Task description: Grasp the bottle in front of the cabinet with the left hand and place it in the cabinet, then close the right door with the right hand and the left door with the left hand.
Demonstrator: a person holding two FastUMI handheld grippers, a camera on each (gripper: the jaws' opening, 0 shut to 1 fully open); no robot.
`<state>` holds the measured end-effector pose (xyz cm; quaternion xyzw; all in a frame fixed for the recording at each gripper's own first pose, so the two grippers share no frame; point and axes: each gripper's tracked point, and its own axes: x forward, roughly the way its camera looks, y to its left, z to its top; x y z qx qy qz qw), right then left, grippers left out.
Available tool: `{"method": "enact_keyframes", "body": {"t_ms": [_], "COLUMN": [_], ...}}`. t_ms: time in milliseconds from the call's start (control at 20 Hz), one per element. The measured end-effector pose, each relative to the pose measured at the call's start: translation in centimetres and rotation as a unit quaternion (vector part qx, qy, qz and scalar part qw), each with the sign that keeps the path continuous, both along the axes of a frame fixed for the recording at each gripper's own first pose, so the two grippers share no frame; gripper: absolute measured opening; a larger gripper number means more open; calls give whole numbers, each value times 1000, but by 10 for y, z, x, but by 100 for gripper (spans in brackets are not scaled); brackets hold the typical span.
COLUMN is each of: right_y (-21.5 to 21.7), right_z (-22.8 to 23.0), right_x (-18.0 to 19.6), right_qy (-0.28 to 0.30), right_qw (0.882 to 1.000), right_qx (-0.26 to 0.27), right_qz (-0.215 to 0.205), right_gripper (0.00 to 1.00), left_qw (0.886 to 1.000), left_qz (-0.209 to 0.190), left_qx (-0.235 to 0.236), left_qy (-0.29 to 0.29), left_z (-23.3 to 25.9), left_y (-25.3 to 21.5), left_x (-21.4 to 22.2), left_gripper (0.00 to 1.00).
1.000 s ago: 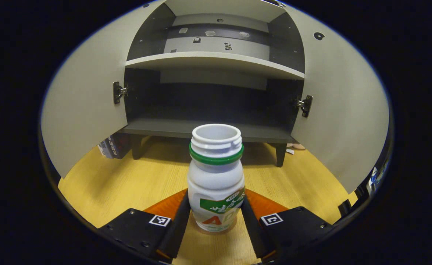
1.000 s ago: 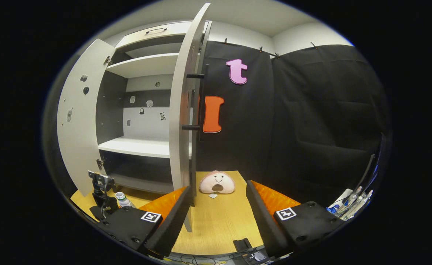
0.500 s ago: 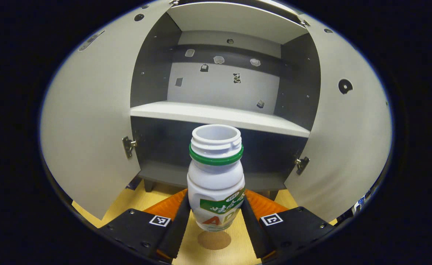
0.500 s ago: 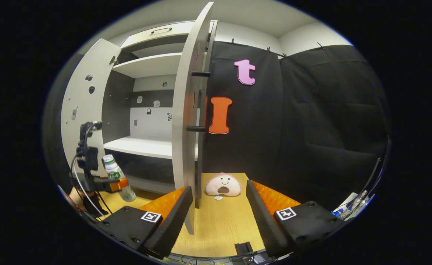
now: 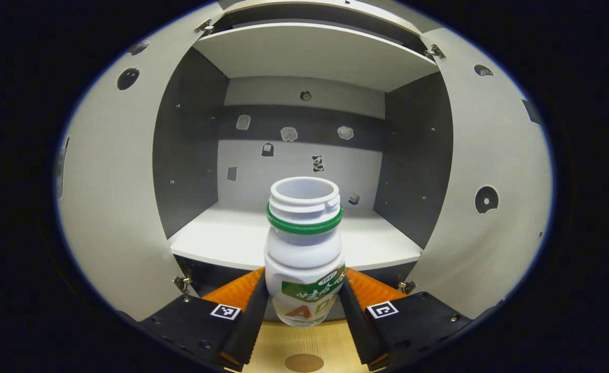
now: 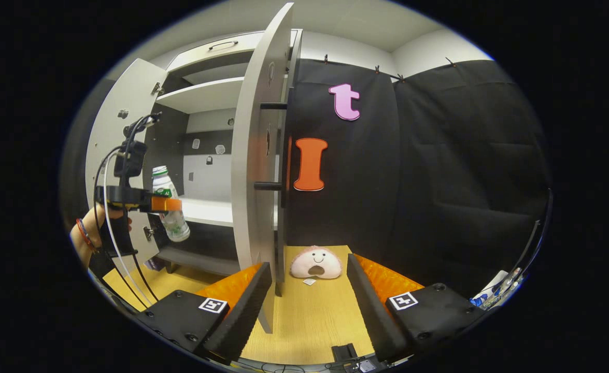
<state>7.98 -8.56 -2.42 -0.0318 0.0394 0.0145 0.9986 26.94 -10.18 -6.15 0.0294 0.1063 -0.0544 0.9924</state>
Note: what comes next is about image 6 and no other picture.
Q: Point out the black backdrop cloth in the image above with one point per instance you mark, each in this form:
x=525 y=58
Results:
x=439 y=181

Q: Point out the blue white striped board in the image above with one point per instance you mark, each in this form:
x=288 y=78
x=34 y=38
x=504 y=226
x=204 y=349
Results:
x=154 y=264

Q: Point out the white and blue clutter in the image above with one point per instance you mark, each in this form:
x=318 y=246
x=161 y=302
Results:
x=493 y=287

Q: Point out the white cabinet shelf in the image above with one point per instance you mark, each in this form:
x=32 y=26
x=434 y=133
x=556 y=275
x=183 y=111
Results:
x=200 y=96
x=206 y=211

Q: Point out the white cabinet door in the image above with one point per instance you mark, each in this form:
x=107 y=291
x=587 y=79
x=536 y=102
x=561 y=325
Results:
x=112 y=103
x=247 y=155

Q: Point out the white cabinet drawer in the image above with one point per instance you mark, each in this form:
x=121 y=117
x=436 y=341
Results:
x=200 y=52

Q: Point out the pink plush toy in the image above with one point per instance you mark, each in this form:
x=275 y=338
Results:
x=317 y=259

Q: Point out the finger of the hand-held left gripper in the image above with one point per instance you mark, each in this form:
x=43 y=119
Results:
x=167 y=203

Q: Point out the white cabinet with dark interior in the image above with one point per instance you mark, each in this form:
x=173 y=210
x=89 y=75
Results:
x=213 y=178

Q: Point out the white bottle with green cap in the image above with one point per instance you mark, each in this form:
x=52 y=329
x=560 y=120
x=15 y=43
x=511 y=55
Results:
x=174 y=228

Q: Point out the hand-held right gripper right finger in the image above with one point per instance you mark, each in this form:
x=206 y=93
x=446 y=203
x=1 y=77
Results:
x=374 y=316

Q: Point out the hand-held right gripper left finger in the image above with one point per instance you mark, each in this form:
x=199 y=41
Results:
x=244 y=321

